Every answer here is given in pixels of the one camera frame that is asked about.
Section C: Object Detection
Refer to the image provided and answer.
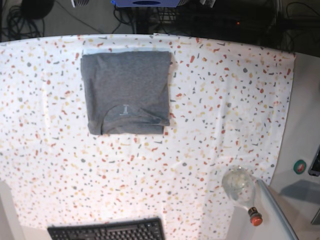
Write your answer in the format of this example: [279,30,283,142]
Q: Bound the green and red tape roll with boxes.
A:
[293,159,307,175]

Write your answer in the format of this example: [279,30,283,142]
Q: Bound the dark phone on table edge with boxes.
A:
[308,147,320,177]

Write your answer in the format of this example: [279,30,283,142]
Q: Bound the black power strip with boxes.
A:
[191,15,241,27]

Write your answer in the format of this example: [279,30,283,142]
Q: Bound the clear glass bottle red cap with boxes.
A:
[222,166,263,227]

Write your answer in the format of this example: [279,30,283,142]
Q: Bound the terrazzo patterned tablecloth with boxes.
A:
[0,34,295,240]

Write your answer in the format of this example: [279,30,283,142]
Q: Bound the blue box with oval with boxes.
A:
[111,0,180,8]

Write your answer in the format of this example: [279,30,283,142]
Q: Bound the grey t-shirt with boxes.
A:
[80,51,171,136]

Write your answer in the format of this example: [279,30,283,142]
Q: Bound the black computer keyboard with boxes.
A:
[47,218,166,240]

